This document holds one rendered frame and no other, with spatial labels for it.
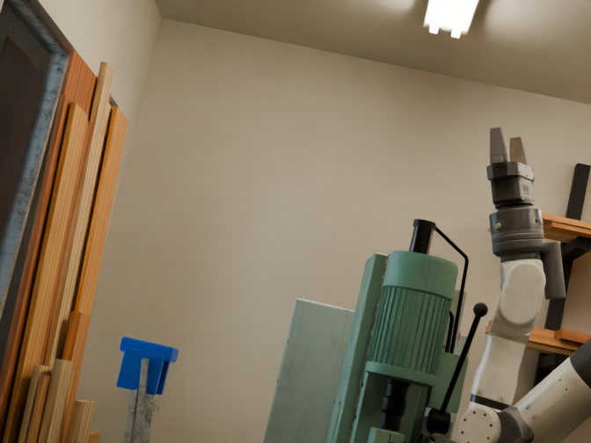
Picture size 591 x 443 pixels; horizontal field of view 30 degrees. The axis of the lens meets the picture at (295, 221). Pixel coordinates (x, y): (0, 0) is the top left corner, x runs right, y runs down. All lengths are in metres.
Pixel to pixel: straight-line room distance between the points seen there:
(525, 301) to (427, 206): 3.30
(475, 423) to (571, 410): 0.16
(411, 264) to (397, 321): 0.14
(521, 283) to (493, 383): 0.17
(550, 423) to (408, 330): 0.93
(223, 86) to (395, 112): 0.82
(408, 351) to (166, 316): 2.58
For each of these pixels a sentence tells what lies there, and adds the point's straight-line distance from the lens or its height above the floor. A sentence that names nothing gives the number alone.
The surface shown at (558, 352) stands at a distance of 4.70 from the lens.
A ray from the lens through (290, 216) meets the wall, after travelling 5.12.
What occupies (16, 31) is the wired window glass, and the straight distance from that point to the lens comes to 3.80.
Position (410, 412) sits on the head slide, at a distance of 2.84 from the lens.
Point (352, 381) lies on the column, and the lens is 2.92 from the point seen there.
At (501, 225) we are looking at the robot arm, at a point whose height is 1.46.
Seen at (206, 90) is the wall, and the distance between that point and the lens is 5.28.
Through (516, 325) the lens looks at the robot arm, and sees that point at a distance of 1.85.
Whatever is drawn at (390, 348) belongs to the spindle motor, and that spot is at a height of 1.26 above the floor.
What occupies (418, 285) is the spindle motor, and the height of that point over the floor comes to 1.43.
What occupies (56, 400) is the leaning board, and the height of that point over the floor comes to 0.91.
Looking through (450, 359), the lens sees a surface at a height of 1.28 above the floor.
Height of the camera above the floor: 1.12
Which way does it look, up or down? 8 degrees up
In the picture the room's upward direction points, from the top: 13 degrees clockwise
